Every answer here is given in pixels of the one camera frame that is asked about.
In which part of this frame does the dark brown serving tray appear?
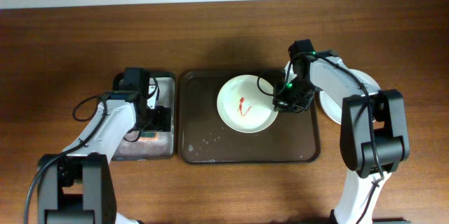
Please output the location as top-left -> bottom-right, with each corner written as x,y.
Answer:
177,70 -> 321,164

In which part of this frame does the small metal tray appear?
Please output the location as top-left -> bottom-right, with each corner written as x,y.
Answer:
113,72 -> 176,161

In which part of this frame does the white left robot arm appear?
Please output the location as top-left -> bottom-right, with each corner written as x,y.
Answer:
29,90 -> 174,223

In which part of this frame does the orange green sponge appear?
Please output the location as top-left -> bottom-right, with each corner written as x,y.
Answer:
138,131 -> 168,143

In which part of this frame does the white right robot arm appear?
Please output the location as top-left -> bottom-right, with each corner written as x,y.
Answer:
273,51 -> 410,223

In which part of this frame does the cream plate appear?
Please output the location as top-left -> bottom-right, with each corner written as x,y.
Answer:
216,74 -> 278,133

